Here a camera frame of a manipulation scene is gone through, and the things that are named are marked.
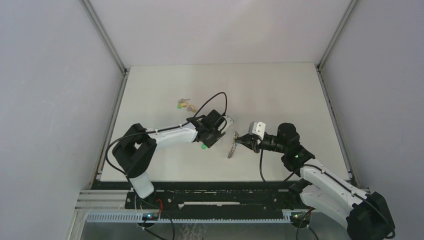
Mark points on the aluminium frame post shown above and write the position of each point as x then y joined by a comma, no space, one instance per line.
117,98
320,70

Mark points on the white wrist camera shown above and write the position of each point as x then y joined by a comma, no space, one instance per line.
227,122
257,128

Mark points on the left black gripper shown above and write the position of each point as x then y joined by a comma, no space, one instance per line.
209,143

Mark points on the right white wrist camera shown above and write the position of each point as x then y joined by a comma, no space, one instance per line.
257,128

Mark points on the white toothed cable strip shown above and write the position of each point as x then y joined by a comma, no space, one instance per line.
131,217

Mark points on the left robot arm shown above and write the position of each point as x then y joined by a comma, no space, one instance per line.
134,151

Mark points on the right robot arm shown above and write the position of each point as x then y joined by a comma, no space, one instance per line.
365,216

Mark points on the orange tagged key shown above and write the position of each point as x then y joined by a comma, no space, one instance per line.
191,108

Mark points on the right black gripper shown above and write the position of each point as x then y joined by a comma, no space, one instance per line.
250,142

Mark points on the metal chain keyring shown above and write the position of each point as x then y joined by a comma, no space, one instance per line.
233,146

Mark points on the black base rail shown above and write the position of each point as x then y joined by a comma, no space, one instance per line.
212,199

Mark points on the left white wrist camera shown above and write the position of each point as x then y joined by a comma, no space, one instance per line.
227,122

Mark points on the left aluminium frame post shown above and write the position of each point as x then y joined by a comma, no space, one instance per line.
117,98

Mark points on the right aluminium frame post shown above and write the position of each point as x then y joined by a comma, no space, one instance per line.
320,70

